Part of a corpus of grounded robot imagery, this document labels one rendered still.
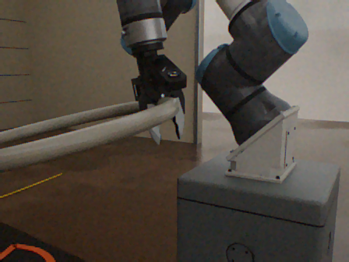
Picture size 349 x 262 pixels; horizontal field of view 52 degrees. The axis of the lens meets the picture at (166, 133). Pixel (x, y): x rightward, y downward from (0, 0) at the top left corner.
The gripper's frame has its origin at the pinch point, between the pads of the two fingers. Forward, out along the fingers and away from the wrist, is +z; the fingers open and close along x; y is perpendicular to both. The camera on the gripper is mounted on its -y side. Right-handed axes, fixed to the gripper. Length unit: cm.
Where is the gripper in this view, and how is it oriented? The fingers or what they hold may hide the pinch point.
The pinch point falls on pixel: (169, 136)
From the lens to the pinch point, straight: 78.1
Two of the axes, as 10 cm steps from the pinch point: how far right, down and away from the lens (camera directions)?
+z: 2.0, 9.7, 1.6
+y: -4.0, -0.7, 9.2
